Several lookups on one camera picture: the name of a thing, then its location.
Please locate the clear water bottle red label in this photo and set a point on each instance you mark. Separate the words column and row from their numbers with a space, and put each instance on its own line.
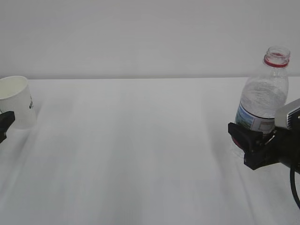
column 264, row 92

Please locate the white paper cup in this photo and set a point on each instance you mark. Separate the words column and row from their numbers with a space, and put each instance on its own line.
column 15, row 96

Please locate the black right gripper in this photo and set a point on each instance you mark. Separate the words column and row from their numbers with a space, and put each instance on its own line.
column 281, row 146

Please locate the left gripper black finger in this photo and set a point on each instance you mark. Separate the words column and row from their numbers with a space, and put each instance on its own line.
column 6, row 120

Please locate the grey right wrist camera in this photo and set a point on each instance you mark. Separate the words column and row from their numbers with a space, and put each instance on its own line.
column 288, row 116

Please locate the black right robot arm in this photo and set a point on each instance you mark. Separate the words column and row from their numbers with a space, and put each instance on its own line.
column 279, row 146

